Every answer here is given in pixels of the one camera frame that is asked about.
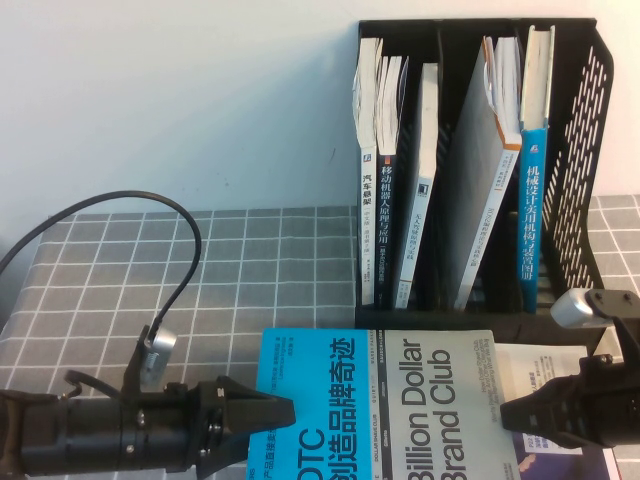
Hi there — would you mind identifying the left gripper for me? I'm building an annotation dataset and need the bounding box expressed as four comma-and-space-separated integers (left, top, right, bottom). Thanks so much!
167, 375, 298, 474

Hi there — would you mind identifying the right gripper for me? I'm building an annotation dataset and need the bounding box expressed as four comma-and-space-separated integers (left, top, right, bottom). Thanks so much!
501, 352, 640, 449

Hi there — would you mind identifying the blue and grey paperback book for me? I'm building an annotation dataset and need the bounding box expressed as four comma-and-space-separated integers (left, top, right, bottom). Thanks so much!
244, 327, 516, 480

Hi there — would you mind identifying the black plastic book stand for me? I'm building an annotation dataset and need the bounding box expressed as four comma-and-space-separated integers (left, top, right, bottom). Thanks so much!
353, 18, 614, 359

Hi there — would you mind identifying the blue spine thick book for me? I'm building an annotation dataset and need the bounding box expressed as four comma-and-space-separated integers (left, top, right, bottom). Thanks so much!
518, 24, 556, 315

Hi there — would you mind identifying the white spine leaning book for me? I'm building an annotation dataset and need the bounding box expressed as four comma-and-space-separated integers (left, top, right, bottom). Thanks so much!
393, 62, 441, 310

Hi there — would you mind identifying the white spine thin book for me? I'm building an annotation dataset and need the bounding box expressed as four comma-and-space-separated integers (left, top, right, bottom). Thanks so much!
352, 38, 385, 307

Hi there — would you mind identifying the black spine book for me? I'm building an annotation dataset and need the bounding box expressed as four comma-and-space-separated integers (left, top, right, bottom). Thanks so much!
374, 55, 409, 310

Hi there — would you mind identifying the grey cover orange band book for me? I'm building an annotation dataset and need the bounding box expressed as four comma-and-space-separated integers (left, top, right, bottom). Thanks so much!
452, 35, 524, 310

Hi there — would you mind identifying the white magazine with man portrait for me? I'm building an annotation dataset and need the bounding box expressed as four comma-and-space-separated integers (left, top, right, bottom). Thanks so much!
492, 342, 619, 480

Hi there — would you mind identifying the grey checked tablecloth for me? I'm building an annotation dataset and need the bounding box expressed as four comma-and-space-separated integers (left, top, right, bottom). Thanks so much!
0, 194, 640, 480

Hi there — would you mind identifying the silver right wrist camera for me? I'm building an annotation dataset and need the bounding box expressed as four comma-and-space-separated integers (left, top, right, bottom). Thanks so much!
549, 288, 599, 329

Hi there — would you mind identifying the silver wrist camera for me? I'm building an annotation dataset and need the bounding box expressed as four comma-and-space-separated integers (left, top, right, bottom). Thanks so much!
549, 288, 599, 329
141, 327, 178, 387

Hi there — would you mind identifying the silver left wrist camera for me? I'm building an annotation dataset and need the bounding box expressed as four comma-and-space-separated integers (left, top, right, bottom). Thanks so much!
141, 327, 178, 387

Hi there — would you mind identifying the black right camera bracket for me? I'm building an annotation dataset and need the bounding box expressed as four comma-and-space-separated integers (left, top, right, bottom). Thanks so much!
584, 287, 640, 361

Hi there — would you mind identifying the black camera bracket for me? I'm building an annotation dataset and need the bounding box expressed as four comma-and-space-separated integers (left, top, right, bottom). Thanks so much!
122, 324, 152, 406
584, 287, 640, 361

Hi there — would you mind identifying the black left camera bracket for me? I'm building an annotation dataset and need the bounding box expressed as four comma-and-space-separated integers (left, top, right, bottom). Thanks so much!
122, 324, 152, 406

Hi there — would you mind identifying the black left camera cable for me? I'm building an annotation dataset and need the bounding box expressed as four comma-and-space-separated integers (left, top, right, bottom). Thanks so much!
0, 189, 203, 346

